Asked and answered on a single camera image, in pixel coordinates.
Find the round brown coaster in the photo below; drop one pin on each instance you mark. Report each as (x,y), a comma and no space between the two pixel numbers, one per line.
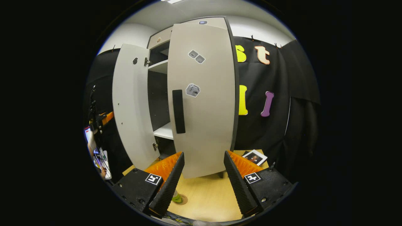
(184,200)

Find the black backdrop cloth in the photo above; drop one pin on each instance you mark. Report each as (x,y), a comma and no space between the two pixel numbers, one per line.
(282,94)

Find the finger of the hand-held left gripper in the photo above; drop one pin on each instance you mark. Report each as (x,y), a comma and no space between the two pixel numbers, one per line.
(108,117)

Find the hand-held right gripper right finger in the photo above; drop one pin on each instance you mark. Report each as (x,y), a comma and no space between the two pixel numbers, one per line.
(240,188)

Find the large ceiling light panel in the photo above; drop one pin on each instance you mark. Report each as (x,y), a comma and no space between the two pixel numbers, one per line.
(172,1)

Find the clear bottle with green label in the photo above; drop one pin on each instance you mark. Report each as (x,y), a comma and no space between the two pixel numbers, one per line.
(177,197)

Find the grey cabinet door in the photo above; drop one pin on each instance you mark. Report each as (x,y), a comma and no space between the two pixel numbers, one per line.
(207,125)
(135,110)

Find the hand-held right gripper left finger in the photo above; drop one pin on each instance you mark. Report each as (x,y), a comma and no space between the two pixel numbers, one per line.
(168,188)

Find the grey cabinet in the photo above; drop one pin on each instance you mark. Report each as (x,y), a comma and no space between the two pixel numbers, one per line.
(158,94)

